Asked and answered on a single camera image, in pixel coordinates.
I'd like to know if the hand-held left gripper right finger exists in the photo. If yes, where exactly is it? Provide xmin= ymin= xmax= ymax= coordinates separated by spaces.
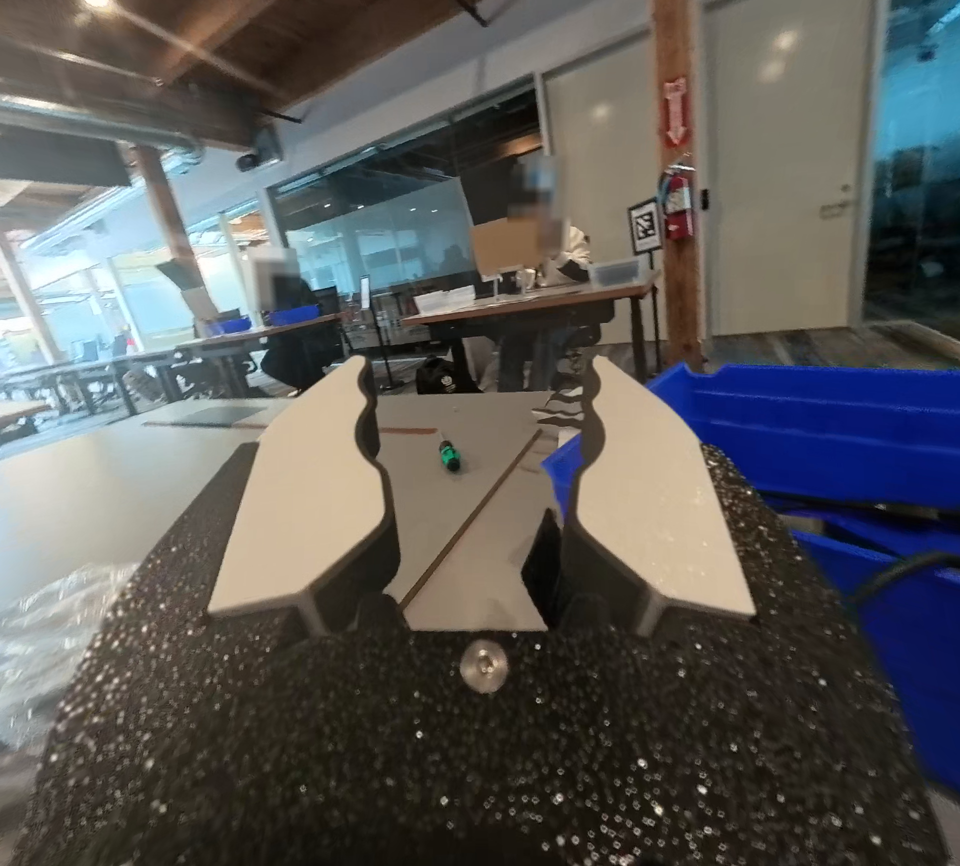
xmin=558 ymin=354 xmax=756 ymax=638

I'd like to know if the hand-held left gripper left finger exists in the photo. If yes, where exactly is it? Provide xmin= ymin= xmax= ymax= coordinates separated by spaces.
xmin=207 ymin=354 xmax=402 ymax=638

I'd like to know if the wooden office table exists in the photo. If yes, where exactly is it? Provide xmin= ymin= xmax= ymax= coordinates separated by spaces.
xmin=171 ymin=311 xmax=348 ymax=398
xmin=401 ymin=272 xmax=663 ymax=391

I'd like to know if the black backpack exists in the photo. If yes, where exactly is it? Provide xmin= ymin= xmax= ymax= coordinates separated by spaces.
xmin=414 ymin=354 xmax=483 ymax=396

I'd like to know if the black white marker sign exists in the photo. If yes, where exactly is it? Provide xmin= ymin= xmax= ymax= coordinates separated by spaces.
xmin=627 ymin=198 xmax=666 ymax=257

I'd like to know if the clear plastic wrap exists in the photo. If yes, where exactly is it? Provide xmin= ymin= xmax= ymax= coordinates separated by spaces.
xmin=0 ymin=563 xmax=142 ymax=753

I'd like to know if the red fire extinguisher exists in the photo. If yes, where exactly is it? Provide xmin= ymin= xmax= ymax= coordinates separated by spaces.
xmin=656 ymin=162 xmax=699 ymax=242

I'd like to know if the brown cardboard box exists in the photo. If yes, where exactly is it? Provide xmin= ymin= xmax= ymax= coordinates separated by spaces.
xmin=471 ymin=217 xmax=545 ymax=276

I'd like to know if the red fire sign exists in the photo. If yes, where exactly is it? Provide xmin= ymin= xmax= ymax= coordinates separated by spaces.
xmin=661 ymin=77 xmax=691 ymax=149

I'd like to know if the silver air duct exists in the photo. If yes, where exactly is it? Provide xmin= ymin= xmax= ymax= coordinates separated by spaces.
xmin=0 ymin=92 xmax=210 ymax=170

